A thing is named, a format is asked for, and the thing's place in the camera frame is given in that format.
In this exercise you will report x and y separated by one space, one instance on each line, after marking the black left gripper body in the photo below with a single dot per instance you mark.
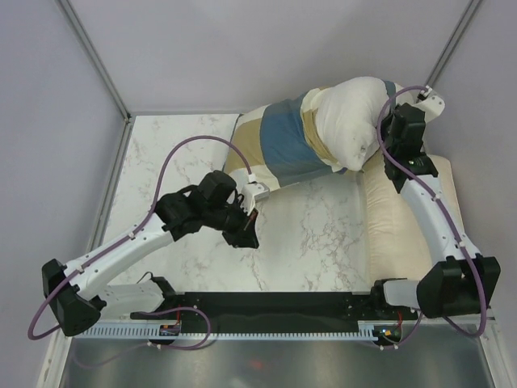
233 221

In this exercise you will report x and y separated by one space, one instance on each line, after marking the aluminium left frame post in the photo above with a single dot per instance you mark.
79 30

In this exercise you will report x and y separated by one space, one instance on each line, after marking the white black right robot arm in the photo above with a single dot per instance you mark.
461 280

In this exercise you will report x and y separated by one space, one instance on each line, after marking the blue beige checkered pillowcase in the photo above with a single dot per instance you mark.
276 143

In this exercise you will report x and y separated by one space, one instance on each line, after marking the aluminium right frame post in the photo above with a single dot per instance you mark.
454 40

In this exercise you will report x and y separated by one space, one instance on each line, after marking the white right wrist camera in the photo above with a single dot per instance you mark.
431 103

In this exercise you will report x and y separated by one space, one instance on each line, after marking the cream pillow with bear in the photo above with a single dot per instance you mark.
395 244

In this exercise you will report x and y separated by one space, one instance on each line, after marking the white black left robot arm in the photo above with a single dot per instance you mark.
79 293

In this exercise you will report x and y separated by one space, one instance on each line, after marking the white slotted cable duct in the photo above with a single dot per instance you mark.
154 330

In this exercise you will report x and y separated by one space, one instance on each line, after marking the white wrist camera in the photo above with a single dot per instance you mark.
252 193
431 103

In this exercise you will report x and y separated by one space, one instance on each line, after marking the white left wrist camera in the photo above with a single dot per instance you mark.
252 193

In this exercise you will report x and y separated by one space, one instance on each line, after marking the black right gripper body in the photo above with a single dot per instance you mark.
384 128

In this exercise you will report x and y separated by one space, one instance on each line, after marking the aluminium frame post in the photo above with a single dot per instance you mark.
454 40
79 30

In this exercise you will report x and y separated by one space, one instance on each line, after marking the white pillow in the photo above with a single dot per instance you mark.
346 117

